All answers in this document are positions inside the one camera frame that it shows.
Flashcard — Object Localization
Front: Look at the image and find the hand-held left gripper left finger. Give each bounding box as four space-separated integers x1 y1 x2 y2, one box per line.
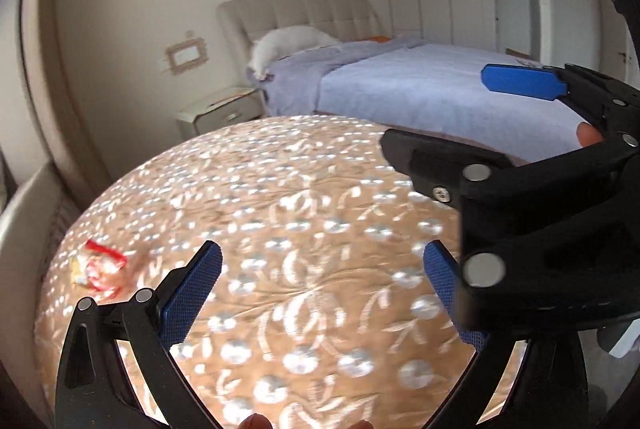
55 240 223 429

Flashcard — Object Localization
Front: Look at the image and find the beige upholstered bed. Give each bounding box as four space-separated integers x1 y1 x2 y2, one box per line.
216 0 601 165

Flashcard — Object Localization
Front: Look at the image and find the white nightstand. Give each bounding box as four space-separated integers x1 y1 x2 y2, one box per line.
175 86 266 135

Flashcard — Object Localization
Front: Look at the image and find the red white snack wrapper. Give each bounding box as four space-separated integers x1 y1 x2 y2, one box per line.
71 239 128 300

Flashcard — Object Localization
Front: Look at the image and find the embroidered beige tablecloth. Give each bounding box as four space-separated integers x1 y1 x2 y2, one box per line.
35 114 526 429

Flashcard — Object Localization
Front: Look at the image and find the white door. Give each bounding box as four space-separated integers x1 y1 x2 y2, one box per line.
540 0 628 72

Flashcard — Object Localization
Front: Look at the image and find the pink framed wall switch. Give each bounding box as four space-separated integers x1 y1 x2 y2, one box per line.
165 36 208 72

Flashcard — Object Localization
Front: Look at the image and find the lavender blanket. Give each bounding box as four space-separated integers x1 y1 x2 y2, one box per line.
245 34 596 162

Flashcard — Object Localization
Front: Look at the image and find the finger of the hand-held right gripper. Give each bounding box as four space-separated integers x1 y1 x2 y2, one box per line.
481 63 640 137
380 128 640 330

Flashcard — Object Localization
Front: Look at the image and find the person's right hand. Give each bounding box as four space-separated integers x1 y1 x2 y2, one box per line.
575 122 604 149

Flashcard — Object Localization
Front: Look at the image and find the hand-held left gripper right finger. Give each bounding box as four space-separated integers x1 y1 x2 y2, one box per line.
424 240 588 429

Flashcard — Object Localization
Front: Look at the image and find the white ruffled pillow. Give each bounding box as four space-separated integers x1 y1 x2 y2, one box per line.
248 25 343 72

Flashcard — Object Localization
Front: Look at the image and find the person's left hand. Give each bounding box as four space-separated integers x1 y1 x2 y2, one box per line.
236 413 373 429

